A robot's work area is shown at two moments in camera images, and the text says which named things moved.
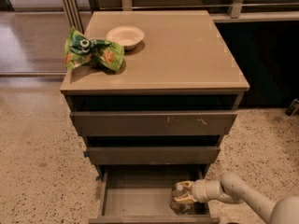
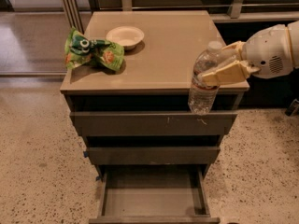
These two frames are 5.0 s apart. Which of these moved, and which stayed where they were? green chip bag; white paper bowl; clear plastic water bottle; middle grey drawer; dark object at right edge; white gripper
Moved: white gripper; clear plastic water bottle
Stayed: white paper bowl; dark object at right edge; green chip bag; middle grey drawer
